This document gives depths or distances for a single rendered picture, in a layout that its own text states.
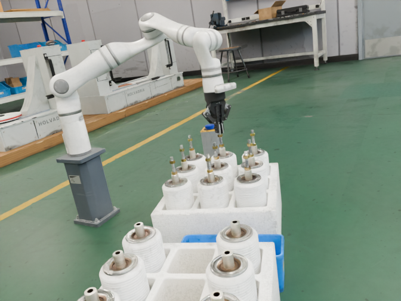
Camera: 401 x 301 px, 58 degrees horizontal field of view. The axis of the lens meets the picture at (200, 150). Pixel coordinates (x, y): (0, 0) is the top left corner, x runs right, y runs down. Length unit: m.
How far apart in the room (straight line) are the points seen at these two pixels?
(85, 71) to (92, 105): 2.45
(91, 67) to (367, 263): 1.15
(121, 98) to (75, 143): 2.45
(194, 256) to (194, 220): 0.19
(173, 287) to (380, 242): 0.69
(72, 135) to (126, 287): 0.85
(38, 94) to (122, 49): 2.07
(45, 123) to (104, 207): 1.79
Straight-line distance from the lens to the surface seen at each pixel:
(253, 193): 1.10
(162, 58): 4.85
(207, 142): 1.51
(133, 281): 0.81
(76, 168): 1.54
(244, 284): 0.73
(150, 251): 0.89
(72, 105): 1.53
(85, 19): 8.38
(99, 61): 1.48
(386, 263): 1.20
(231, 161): 1.33
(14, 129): 3.14
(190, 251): 0.97
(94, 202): 1.58
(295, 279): 1.12
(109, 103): 3.81
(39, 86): 3.50
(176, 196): 1.15
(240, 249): 0.82
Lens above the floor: 0.69
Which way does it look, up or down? 17 degrees down
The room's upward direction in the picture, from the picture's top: 9 degrees counter-clockwise
